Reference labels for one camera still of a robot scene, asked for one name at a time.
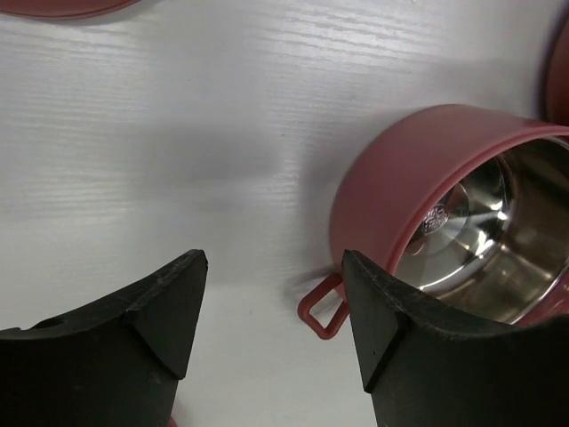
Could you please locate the red steel bowl with clips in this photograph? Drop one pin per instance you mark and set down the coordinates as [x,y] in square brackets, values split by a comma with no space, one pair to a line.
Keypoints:
[469,206]

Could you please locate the red lid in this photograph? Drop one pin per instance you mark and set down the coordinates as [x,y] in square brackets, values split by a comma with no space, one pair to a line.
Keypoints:
[554,76]
[62,9]

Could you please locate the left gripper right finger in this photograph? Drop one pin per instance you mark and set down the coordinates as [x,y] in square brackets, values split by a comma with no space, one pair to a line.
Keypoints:
[426,363]

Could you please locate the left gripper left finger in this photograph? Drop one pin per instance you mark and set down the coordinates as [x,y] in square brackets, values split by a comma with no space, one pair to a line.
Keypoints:
[116,361]

